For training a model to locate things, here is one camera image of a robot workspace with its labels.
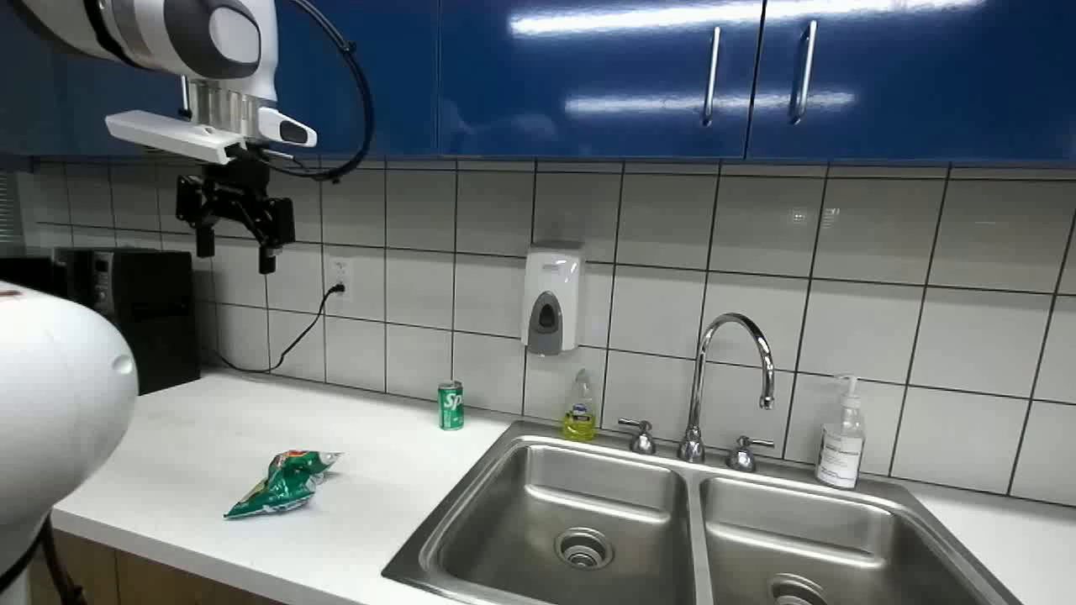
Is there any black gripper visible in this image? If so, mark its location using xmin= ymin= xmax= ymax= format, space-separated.
xmin=174 ymin=159 xmax=295 ymax=274

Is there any green chip packet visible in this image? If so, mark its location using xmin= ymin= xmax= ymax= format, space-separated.
xmin=224 ymin=451 xmax=339 ymax=522

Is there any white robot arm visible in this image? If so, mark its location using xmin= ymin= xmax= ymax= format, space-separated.
xmin=12 ymin=0 xmax=319 ymax=274

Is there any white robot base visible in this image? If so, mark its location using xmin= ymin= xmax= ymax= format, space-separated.
xmin=0 ymin=283 xmax=136 ymax=605

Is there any stainless steel double sink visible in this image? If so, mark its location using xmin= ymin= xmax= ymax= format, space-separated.
xmin=387 ymin=423 xmax=1022 ymax=605

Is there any chrome sink faucet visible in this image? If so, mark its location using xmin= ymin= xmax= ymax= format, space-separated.
xmin=618 ymin=309 xmax=776 ymax=472

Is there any black microwave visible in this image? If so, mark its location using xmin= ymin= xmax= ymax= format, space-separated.
xmin=0 ymin=250 xmax=198 ymax=392

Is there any green soda can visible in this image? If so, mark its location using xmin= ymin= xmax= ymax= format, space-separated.
xmin=438 ymin=381 xmax=464 ymax=431

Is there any blue upper cabinet left door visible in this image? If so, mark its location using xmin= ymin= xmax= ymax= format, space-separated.
xmin=280 ymin=0 xmax=764 ymax=161

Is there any blue cabinet door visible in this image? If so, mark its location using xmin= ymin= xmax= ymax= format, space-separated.
xmin=747 ymin=0 xmax=1076 ymax=164
xmin=280 ymin=0 xmax=764 ymax=161

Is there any yellow dish soap bottle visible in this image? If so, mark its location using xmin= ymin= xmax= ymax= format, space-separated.
xmin=560 ymin=370 xmax=594 ymax=440

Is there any blue upper cabinet right door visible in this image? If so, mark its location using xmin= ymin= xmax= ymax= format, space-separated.
xmin=747 ymin=0 xmax=1076 ymax=164

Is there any clear hand soap pump bottle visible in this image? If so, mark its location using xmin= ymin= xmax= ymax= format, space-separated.
xmin=818 ymin=381 xmax=863 ymax=487

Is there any black power cable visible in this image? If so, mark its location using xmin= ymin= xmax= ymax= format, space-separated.
xmin=206 ymin=283 xmax=350 ymax=381

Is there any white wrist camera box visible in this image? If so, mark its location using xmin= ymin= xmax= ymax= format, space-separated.
xmin=103 ymin=106 xmax=319 ymax=164

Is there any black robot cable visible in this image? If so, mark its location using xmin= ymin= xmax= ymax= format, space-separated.
xmin=266 ymin=0 xmax=375 ymax=185

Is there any white wall soap dispenser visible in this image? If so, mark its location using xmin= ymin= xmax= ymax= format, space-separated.
xmin=522 ymin=250 xmax=585 ymax=355

